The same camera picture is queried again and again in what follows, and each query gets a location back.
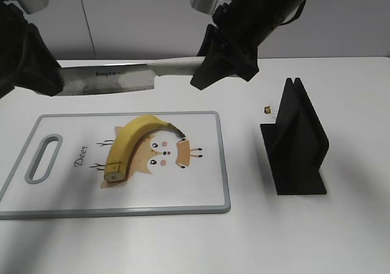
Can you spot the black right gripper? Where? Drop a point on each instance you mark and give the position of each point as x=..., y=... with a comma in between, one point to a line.
x=247, y=22

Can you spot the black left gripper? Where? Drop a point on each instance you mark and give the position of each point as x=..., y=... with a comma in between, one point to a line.
x=26, y=62

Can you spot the white handled kitchen knife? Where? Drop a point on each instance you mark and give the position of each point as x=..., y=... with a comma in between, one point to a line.
x=122, y=78

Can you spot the yellow banana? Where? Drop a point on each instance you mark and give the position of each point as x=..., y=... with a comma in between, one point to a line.
x=119, y=157

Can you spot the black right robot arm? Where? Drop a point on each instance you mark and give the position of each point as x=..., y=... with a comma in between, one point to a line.
x=231, y=41

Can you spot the small brass nut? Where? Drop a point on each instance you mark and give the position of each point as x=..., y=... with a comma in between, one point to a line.
x=267, y=110

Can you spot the white deer cutting board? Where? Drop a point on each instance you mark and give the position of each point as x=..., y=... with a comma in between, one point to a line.
x=59, y=171

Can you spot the black knife stand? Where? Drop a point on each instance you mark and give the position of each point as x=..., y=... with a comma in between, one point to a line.
x=296, y=144

